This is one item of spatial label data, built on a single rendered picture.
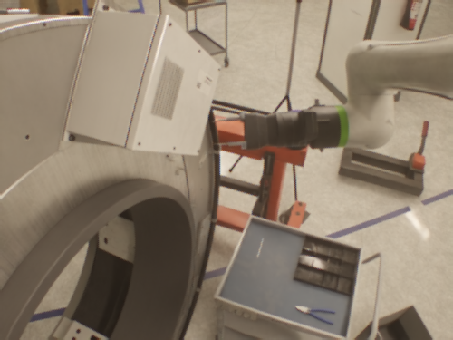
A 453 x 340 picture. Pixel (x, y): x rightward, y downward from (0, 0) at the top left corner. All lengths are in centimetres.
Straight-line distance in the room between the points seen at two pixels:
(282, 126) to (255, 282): 89
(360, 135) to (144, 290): 87
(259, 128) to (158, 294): 72
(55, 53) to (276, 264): 125
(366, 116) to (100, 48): 52
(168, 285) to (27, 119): 84
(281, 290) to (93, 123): 114
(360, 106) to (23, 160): 61
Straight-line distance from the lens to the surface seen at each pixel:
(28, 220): 50
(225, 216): 213
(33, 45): 45
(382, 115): 73
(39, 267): 50
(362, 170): 276
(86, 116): 48
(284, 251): 153
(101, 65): 48
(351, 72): 73
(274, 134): 69
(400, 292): 241
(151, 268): 118
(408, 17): 338
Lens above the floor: 195
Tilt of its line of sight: 45 degrees down
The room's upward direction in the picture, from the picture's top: straight up
